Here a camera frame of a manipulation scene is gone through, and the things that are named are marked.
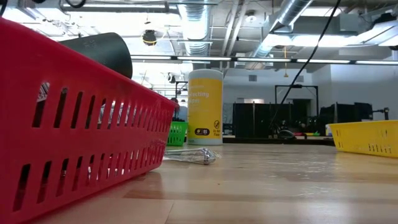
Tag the yellow plastic basket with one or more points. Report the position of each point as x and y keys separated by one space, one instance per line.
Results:
x=363 y=137

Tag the green plastic basket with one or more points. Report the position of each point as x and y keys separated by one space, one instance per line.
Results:
x=178 y=132

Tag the ceiling light strip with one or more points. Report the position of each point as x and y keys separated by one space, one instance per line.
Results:
x=264 y=59

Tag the black hanging ceiling camera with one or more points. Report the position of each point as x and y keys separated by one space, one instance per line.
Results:
x=149 y=38

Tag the silver spiral ceiling duct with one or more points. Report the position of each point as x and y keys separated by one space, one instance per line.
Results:
x=292 y=9

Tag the yellow wipes canister white lid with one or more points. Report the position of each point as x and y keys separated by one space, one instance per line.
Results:
x=205 y=109

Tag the gray silicone travel bottle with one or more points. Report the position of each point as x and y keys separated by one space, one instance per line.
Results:
x=102 y=53

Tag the person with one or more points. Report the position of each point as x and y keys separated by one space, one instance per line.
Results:
x=182 y=112

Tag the black stand frame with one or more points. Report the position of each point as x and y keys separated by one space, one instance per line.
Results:
x=295 y=86

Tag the red plastic basket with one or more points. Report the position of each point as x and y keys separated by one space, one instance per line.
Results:
x=77 y=140

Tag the bagged silver nail clipper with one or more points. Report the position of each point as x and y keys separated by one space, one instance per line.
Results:
x=199 y=156

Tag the black screens row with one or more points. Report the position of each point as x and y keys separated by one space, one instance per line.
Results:
x=345 y=113

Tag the black partition wall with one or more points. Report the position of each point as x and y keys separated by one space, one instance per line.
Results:
x=248 y=119

